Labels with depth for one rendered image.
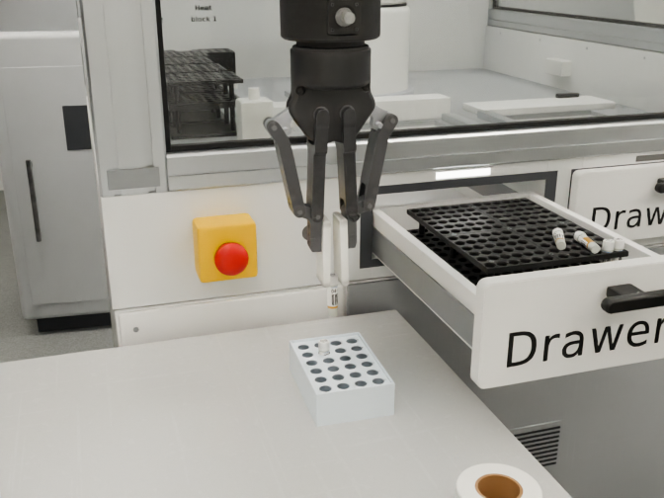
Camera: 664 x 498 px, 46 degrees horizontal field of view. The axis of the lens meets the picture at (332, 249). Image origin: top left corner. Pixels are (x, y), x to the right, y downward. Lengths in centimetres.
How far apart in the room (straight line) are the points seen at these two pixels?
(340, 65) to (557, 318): 32
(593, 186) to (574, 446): 45
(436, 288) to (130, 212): 37
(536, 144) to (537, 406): 42
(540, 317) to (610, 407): 62
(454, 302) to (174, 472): 33
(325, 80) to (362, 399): 32
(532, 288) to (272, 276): 39
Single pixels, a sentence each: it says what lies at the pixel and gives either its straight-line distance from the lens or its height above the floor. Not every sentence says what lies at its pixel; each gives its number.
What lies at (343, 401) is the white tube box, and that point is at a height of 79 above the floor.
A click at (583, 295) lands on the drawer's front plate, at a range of 80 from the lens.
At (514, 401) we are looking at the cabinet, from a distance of 127.
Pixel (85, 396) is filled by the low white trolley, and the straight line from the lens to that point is 91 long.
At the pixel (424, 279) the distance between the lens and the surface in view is 90.
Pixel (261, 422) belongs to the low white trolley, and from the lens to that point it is 83.
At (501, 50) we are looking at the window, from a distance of 109.
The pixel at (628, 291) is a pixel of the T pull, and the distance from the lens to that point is 80.
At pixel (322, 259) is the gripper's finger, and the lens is 78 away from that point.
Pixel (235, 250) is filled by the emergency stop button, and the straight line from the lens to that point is 92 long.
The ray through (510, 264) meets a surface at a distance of 86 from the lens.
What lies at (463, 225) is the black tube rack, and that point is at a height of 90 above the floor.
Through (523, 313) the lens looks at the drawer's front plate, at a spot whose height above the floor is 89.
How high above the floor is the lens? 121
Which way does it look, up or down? 20 degrees down
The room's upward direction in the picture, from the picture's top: straight up
